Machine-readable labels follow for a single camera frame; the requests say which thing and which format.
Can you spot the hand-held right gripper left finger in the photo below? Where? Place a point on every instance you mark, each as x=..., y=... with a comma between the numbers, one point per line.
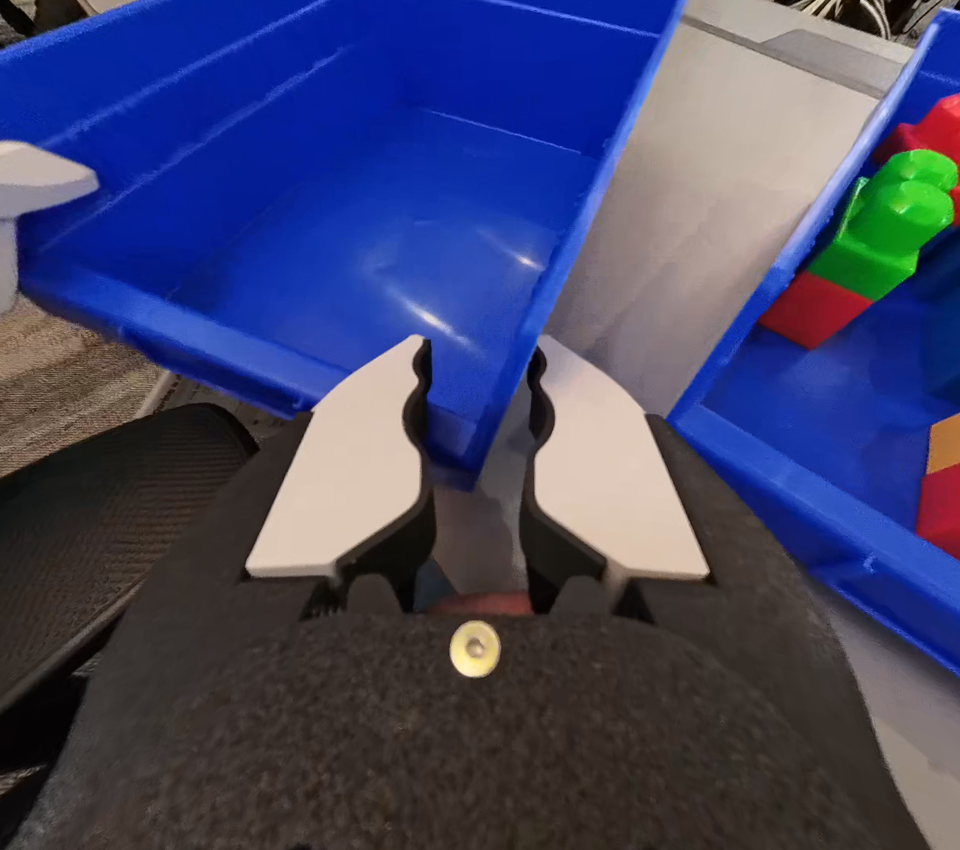
x=345, y=490

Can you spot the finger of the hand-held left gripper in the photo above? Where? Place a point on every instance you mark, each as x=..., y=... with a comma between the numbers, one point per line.
x=37, y=179

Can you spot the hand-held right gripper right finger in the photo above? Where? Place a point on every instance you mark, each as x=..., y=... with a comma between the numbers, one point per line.
x=615, y=490

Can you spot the blue plastic bin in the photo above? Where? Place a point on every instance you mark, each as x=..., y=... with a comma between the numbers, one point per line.
x=337, y=190
x=810, y=430

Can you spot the red one-stud block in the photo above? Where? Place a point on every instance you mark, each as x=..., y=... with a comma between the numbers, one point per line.
x=941, y=513
x=817, y=314

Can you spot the green toy block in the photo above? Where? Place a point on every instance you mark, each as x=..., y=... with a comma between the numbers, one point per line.
x=885, y=235

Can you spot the person's right hand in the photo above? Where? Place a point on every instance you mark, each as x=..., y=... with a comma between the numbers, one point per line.
x=484, y=604

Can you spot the black mesh chair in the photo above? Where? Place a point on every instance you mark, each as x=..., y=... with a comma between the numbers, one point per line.
x=90, y=528

